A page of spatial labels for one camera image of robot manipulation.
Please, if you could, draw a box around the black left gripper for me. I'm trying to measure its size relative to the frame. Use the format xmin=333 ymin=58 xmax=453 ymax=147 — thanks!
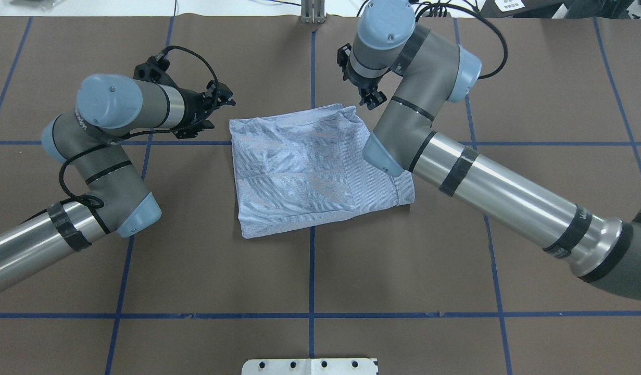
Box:
xmin=173 ymin=81 xmax=235 ymax=140

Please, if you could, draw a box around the aluminium frame post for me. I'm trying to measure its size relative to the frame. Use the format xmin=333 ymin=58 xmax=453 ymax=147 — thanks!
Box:
xmin=300 ymin=0 xmax=326 ymax=24

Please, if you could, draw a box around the light blue striped shirt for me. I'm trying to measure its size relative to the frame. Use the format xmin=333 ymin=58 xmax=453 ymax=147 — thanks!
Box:
xmin=229 ymin=104 xmax=415 ymax=239

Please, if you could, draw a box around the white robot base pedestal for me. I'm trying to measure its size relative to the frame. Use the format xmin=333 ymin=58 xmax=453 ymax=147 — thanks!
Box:
xmin=241 ymin=358 xmax=379 ymax=374

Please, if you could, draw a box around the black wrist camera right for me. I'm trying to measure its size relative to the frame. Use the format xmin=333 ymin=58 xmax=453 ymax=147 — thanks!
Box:
xmin=337 ymin=43 xmax=351 ymax=81

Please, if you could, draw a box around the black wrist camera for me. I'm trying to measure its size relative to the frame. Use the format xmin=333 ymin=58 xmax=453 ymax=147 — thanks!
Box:
xmin=133 ymin=45 xmax=222 ymax=97
xmin=337 ymin=43 xmax=351 ymax=81

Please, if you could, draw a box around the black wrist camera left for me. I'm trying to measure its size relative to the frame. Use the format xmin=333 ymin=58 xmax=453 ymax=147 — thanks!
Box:
xmin=133 ymin=45 xmax=222 ymax=97

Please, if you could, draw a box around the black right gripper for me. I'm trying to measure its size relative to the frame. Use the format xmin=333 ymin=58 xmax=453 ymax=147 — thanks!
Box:
xmin=348 ymin=67 xmax=387 ymax=110

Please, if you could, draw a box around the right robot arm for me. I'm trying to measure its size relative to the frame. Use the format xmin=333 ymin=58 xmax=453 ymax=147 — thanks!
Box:
xmin=337 ymin=1 xmax=641 ymax=301

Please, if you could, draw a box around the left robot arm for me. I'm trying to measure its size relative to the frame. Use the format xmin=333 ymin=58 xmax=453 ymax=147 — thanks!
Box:
xmin=0 ymin=74 xmax=235 ymax=293

